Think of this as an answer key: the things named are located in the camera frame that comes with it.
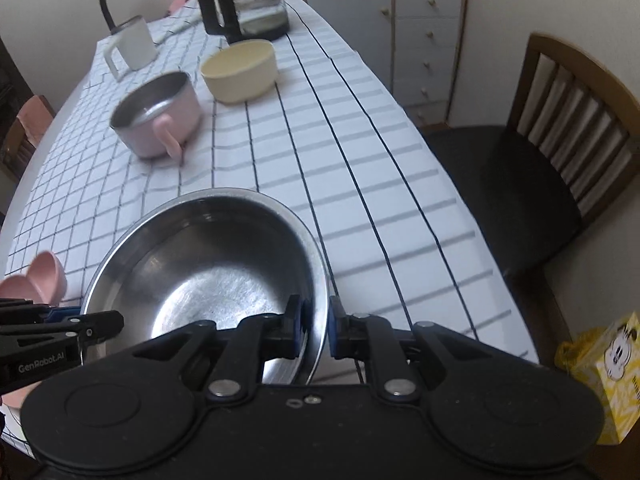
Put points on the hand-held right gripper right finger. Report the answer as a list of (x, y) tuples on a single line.
[(334, 331)]

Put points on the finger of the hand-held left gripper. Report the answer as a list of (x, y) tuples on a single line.
[(100, 324), (62, 314)]

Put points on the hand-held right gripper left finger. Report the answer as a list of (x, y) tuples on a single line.
[(298, 329)]

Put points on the pink bear-shaped plate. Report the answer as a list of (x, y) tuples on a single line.
[(42, 277)]

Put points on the stainless steel bowl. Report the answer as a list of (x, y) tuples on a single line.
[(200, 270)]

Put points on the white checkered tablecloth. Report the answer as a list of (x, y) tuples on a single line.
[(350, 160)]

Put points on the pink cloth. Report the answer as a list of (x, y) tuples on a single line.
[(35, 117)]

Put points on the dark wooden slatted chair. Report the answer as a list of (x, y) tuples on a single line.
[(525, 185)]

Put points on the cream bowl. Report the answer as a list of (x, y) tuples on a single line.
[(242, 72)]

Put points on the yellow cartoon tissue box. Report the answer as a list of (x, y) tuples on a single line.
[(607, 380)]

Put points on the white mug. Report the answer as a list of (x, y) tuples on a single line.
[(137, 42)]

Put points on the white corner cabinet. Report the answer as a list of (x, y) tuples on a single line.
[(420, 35)]

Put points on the pink folded sheet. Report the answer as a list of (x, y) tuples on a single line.
[(175, 6)]

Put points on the black glass kettle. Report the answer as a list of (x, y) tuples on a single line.
[(240, 7)]

